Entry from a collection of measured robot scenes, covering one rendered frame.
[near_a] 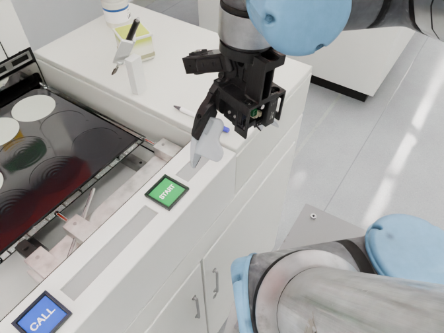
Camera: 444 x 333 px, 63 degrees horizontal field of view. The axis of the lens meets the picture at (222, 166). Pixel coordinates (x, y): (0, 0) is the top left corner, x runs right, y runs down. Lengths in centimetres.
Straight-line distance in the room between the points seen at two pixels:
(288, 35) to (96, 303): 43
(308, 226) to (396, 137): 168
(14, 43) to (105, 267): 65
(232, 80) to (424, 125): 207
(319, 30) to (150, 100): 56
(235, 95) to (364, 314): 34
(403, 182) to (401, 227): 165
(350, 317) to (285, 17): 21
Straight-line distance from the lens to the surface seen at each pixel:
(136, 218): 63
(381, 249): 43
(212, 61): 51
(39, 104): 101
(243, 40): 44
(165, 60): 95
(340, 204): 189
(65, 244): 73
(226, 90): 50
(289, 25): 31
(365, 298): 23
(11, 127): 97
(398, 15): 38
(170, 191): 64
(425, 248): 46
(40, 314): 59
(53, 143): 88
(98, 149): 83
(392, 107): 255
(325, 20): 32
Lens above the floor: 147
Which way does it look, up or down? 49 degrees down
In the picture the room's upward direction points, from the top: straight up
